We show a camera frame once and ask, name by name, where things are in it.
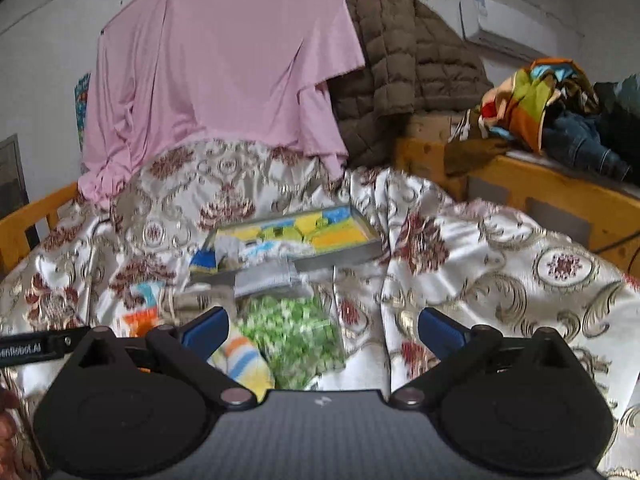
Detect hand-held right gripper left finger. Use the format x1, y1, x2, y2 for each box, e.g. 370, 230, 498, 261
70, 306, 255, 411

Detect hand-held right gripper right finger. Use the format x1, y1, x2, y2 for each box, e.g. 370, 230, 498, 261
389, 307, 577, 410

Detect beige drawstring bag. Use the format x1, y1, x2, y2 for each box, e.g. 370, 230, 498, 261
160, 285, 239, 324

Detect yellow orange striped sock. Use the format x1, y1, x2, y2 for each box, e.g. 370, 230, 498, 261
207, 325, 276, 404

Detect grey face mask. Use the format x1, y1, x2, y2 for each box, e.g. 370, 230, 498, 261
234, 260, 302, 299

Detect metal tray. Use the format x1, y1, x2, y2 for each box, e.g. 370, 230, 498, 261
202, 203, 384, 274

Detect floral satin blanket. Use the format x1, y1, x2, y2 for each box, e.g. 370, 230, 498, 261
0, 140, 640, 480

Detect green patterned bag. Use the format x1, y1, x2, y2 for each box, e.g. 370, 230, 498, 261
235, 294, 349, 391

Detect white blue patterned cloth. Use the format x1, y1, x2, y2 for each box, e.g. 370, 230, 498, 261
215, 237, 301, 267

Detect cartoon printed cloth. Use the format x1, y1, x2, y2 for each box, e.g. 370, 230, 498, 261
190, 207, 372, 276

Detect cardboard box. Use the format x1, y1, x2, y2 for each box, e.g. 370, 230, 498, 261
405, 112, 474, 146

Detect blue jeans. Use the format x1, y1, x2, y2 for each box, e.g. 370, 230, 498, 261
542, 112, 634, 181

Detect multicoloured patchwork cloth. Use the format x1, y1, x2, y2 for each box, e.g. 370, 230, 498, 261
477, 57, 601, 156

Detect pink bed sheet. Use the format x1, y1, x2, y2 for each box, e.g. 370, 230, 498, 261
80, 0, 373, 207

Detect brown puffer jacket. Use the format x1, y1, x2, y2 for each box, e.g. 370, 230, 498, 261
327, 0, 496, 169

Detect dark clothing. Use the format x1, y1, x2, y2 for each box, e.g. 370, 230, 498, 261
592, 75, 640, 162

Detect white air conditioner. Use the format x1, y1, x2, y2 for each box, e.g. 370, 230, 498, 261
459, 0, 584, 64

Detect grey wall panel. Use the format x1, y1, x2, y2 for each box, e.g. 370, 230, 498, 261
0, 134, 39, 252

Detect wooden bed frame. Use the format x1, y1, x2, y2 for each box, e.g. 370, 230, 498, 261
0, 137, 640, 281

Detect blue wall poster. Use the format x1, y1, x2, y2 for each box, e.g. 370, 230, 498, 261
74, 72, 92, 153

